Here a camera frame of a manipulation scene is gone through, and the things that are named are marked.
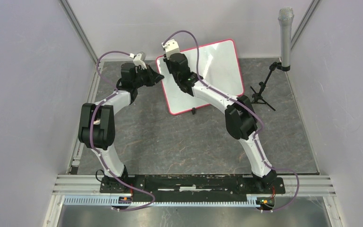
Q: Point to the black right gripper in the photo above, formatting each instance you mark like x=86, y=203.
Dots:
x=167, y=62

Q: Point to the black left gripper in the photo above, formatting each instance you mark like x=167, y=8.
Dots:
x=153, y=78

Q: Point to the pink framed whiteboard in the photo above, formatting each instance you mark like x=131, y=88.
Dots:
x=218, y=65

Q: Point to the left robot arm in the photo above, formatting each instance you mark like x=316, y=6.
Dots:
x=97, y=120

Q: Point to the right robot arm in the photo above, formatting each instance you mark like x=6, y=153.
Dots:
x=240, y=118

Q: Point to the black whiteboard foot clip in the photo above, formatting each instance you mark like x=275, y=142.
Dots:
x=193, y=110

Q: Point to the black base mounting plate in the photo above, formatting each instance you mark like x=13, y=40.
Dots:
x=192, y=188

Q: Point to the silver microphone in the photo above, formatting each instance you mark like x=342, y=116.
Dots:
x=285, y=18

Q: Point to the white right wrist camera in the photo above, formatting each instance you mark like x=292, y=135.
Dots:
x=170, y=47

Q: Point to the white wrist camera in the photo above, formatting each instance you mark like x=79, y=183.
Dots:
x=139, y=59
x=170, y=47

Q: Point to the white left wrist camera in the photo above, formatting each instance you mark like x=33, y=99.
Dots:
x=139, y=59

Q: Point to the aluminium rail frame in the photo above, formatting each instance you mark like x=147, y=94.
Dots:
x=310, y=185

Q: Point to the blue toothed cable strip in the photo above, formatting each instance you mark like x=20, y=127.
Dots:
x=123, y=202

